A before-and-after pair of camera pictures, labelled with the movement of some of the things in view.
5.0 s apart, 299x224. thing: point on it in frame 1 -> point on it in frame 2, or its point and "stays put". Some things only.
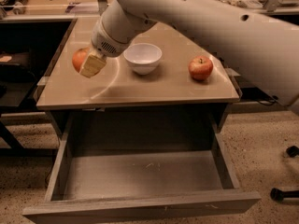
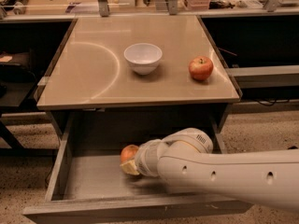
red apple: x=200 y=67 stays put
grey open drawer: x=114 y=166 stays put
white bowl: x=143 y=57 stays put
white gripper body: x=104 y=44 -> x=144 y=162
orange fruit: x=78 y=58 -> x=128 y=153
